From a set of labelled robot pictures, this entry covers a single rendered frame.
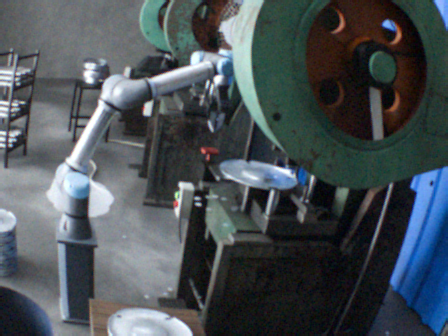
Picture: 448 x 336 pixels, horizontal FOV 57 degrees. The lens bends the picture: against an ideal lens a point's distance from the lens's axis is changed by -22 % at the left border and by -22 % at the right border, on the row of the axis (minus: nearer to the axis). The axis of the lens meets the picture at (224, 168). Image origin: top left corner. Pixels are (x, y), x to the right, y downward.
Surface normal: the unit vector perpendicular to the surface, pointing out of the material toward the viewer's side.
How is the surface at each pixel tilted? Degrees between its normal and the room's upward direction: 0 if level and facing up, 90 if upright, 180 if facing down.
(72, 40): 90
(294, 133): 90
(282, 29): 90
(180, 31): 90
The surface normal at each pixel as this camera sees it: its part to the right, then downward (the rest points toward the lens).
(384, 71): 0.25, 0.33
